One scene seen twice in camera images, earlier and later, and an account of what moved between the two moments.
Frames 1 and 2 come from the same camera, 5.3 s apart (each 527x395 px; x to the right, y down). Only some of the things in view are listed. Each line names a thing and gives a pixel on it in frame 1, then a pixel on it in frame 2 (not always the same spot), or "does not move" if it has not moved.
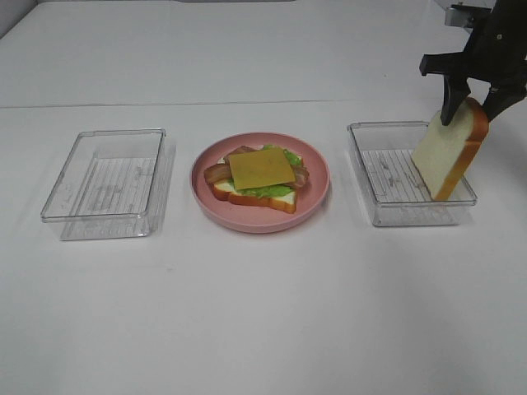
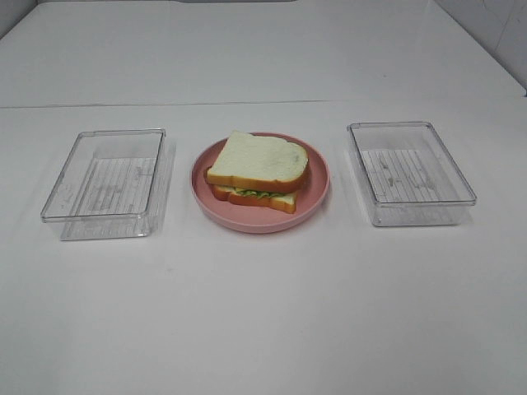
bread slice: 445,154 → 258,161
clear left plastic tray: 116,184 does not move
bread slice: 223,189 does not move
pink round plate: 311,195 does not move
